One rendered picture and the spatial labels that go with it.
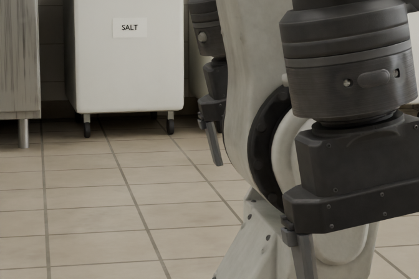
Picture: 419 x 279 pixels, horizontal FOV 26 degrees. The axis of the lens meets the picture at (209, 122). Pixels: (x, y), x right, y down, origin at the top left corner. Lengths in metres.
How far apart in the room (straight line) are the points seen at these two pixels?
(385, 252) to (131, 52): 2.00
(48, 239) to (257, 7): 1.96
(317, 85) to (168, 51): 3.66
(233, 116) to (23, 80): 3.10
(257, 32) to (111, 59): 3.41
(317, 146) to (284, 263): 0.24
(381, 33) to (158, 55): 3.66
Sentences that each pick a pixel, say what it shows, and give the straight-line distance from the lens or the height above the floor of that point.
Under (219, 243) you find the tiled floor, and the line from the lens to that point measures 2.64.
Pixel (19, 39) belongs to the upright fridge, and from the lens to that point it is 3.94.
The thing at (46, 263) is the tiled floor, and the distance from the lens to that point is 2.50.
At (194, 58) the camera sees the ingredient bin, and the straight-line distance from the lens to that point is 4.70.
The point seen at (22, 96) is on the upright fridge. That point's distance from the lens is 3.97.
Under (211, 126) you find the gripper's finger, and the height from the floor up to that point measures 0.58.
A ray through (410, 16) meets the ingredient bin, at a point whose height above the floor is 0.56.
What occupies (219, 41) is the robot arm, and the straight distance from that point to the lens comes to 1.08.
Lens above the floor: 0.77
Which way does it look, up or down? 9 degrees down
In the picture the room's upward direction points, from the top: straight up
